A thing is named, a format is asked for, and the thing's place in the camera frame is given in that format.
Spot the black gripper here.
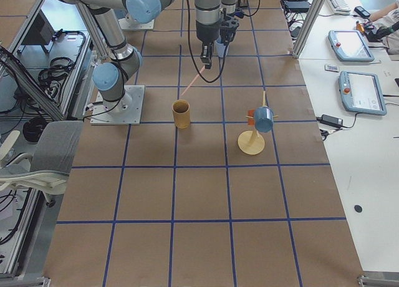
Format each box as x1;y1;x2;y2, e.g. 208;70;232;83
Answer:
219;15;239;44
196;21;219;69

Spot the pink chopstick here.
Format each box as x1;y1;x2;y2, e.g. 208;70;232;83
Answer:
179;66;205;99

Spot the light blue plastic cup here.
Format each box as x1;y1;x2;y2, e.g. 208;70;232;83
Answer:
214;38;229;58

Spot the bamboo wooden cup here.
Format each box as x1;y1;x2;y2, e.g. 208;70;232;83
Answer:
172;99;191;129

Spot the orange mug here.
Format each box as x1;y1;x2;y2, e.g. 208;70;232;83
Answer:
246;106;274;133

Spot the far teach pendant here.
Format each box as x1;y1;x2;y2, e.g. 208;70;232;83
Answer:
328;30;375;62

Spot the teach pendant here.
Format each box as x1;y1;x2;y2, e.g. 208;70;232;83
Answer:
339;71;387;115
328;30;375;62

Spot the black table power brick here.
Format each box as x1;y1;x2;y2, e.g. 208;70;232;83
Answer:
317;114;344;129

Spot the near teach pendant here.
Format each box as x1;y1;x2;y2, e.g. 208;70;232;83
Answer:
339;71;387;115

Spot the grey office chair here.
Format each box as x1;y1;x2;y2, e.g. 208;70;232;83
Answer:
1;120;84;207

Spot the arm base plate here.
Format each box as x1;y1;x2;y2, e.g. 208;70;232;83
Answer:
118;14;155;31
90;85;145;125

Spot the aluminium frame post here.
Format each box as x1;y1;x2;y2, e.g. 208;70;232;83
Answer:
292;0;325;59

